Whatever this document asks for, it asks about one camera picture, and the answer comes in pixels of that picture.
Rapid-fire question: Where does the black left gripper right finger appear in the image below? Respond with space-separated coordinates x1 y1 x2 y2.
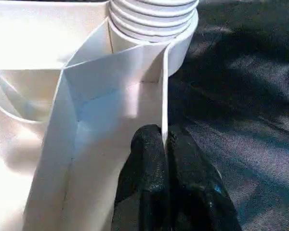
165 126 242 231

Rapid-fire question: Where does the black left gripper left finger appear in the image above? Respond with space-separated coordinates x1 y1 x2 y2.
111 124 172 231

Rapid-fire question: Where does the white plastic table top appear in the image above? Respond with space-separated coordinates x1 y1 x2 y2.
0 0 199 231

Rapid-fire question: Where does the white plastic table leg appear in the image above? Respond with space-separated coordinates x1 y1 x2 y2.
107 0 200 54

